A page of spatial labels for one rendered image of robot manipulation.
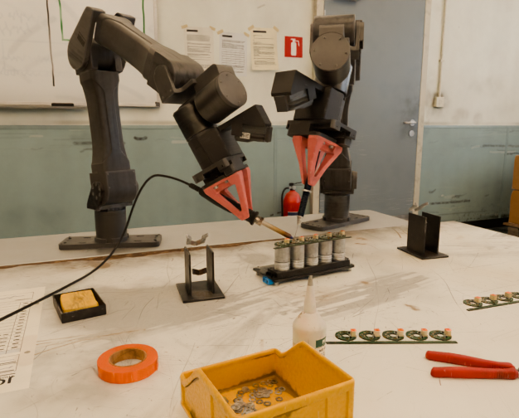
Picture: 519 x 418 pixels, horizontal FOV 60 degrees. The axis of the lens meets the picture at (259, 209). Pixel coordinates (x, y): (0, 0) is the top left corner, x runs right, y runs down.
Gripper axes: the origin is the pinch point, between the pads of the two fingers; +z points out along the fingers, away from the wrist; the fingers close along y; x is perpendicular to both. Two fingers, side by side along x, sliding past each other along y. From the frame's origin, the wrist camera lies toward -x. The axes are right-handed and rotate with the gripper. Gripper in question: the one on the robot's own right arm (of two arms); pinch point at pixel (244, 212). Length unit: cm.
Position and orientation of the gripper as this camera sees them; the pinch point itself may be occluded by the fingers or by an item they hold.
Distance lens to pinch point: 74.7
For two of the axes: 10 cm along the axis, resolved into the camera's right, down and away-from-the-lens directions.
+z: 4.7, 8.8, 0.5
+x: -8.4, 4.4, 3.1
